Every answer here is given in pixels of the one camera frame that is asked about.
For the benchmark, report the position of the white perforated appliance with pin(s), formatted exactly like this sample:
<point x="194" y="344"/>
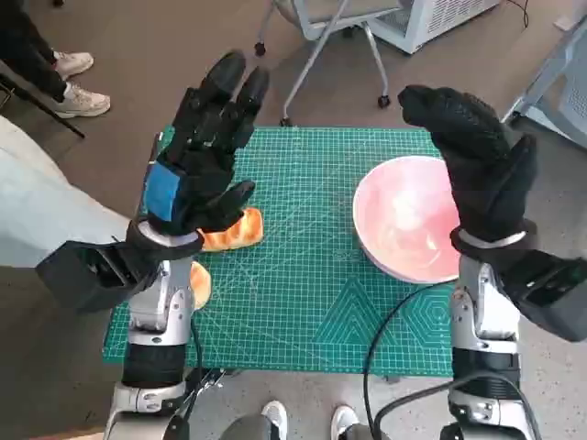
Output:
<point x="431" y="23"/>

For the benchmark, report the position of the long twisted toy bread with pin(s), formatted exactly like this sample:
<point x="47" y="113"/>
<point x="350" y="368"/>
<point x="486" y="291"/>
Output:
<point x="238" y="231"/>

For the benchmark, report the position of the grey chair with casters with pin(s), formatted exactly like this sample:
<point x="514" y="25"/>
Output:
<point x="316" y="16"/>

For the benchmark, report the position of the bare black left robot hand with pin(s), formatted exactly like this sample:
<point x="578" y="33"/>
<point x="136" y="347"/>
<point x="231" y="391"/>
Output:
<point x="202" y="151"/>

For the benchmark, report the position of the grey rolling rack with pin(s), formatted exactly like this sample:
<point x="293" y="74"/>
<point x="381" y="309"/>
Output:
<point x="564" y="91"/>

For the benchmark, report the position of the green cutting mat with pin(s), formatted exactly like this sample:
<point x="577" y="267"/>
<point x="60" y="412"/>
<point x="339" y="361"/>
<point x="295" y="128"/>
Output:
<point x="293" y="275"/>

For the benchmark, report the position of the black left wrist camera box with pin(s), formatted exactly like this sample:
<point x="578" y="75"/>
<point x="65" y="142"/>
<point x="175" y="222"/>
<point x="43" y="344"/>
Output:
<point x="82" y="275"/>

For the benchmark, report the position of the white shoe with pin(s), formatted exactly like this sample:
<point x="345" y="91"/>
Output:
<point x="275" y="419"/>
<point x="344" y="421"/>

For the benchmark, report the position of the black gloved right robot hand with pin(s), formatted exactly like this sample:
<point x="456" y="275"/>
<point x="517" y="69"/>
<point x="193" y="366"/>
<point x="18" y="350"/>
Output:
<point x="477" y="156"/>

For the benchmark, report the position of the black slanted bar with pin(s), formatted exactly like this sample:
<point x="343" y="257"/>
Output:
<point x="46" y="110"/>

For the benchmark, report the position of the silver metal table bracket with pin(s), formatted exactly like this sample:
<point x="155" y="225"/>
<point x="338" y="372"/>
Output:
<point x="211" y="380"/>

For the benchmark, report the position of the round toy bread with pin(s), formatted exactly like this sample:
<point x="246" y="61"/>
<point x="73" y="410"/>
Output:
<point x="202" y="286"/>

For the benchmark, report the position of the pink bowl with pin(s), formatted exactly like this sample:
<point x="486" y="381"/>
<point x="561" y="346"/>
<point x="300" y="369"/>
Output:
<point x="399" y="215"/>

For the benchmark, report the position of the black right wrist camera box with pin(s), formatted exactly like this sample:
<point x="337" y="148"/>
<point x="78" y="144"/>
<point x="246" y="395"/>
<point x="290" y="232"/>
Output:
<point x="550" y="293"/>

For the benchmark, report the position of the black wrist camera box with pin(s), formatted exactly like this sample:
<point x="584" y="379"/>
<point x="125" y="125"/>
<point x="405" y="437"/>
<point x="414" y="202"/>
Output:
<point x="82" y="275"/>
<point x="550" y="293"/>

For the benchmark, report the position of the person in black trousers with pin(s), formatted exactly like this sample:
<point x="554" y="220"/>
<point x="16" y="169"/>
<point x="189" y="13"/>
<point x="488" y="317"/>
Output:
<point x="27" y="46"/>

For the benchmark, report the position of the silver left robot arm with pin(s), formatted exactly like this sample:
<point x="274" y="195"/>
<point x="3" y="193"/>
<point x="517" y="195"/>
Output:
<point x="156" y="302"/>

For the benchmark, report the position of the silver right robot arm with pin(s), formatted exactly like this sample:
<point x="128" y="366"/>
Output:
<point x="477" y="298"/>

